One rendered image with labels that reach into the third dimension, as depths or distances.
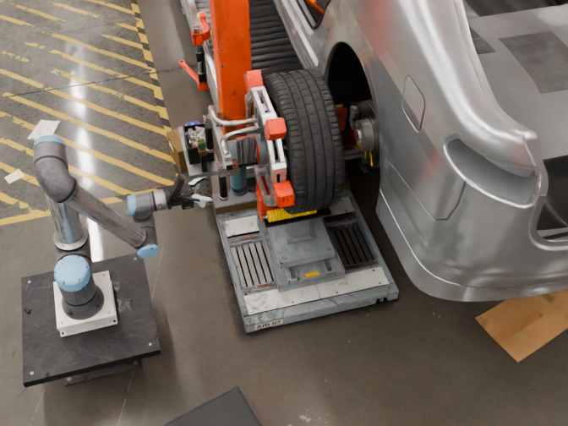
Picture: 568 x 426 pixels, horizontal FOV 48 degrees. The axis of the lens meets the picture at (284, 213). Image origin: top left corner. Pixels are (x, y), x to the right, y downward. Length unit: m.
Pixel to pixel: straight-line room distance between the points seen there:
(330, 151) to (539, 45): 1.34
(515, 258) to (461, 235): 0.20
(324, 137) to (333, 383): 1.21
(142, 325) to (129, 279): 0.29
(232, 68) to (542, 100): 1.48
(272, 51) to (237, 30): 1.69
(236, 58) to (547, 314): 2.07
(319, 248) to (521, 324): 1.12
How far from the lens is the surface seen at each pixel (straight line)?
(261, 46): 4.85
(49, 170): 2.54
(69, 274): 2.93
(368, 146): 3.08
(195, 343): 3.37
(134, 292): 3.23
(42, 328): 3.23
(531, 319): 3.65
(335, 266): 3.45
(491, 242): 2.26
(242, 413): 2.79
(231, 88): 3.28
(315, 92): 2.83
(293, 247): 3.42
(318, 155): 2.75
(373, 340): 3.38
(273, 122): 2.69
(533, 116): 3.23
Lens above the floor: 2.84
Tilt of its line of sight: 47 degrees down
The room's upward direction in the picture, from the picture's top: straight up
